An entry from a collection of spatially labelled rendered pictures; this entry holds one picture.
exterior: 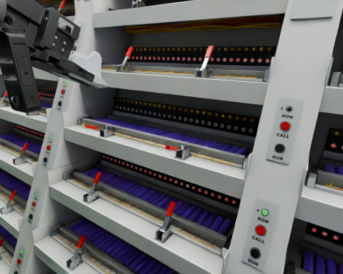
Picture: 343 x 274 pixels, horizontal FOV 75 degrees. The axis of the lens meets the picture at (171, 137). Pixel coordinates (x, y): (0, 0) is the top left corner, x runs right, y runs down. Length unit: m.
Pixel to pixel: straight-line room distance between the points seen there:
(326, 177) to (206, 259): 0.30
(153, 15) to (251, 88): 0.37
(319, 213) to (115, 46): 0.83
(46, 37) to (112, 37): 0.57
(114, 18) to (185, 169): 0.54
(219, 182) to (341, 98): 0.27
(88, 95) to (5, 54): 0.50
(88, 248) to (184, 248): 0.36
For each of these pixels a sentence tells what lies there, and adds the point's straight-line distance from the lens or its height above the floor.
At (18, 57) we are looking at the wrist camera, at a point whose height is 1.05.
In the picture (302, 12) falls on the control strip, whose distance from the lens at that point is 0.56.
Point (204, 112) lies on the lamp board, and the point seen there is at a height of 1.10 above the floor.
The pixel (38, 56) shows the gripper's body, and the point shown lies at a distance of 0.40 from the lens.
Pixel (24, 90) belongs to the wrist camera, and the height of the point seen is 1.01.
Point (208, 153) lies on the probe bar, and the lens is 0.55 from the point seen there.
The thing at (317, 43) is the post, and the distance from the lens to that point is 0.53.
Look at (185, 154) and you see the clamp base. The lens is 0.54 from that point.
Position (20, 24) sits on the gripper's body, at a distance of 0.42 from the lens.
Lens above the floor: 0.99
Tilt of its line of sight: 1 degrees up
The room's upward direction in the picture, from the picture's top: 14 degrees clockwise
